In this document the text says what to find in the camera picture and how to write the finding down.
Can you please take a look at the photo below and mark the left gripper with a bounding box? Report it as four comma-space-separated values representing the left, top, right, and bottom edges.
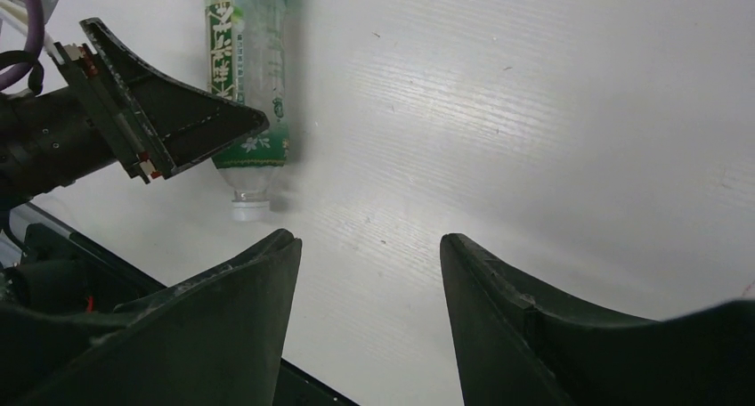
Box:
1, 18, 270, 200

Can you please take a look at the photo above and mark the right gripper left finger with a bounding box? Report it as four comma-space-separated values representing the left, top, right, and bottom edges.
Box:
0, 228, 303, 406

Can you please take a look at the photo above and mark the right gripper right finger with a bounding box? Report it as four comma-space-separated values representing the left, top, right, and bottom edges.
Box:
440, 233, 754, 405

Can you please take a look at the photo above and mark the green label bottle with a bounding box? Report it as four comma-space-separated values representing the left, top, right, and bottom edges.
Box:
204, 0, 289, 222

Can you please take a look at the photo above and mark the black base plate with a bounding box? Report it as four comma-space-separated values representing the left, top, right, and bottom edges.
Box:
12, 202, 361, 406

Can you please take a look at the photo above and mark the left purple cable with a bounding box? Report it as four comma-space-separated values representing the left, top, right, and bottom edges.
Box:
0, 0, 47, 94

